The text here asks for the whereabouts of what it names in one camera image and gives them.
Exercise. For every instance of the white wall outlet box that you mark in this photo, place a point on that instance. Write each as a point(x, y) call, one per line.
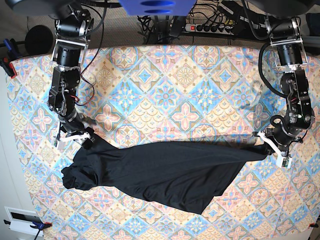
point(20, 220)

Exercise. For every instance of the patterned colourful tablecloth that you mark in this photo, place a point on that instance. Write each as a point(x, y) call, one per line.
point(143, 94)

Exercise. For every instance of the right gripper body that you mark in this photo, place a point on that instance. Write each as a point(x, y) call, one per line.
point(79, 129)

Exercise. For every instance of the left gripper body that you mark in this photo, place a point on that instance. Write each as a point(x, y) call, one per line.
point(277, 141)

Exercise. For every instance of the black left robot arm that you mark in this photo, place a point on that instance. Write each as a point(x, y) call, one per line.
point(284, 34)

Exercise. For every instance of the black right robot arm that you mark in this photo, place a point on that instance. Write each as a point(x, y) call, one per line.
point(73, 27)

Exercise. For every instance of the red table clamp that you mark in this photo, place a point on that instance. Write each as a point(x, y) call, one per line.
point(8, 67)

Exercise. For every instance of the white power strip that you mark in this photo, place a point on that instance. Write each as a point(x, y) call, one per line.
point(218, 28)

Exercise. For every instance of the black t-shirt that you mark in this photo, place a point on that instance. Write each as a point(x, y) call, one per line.
point(185, 175)

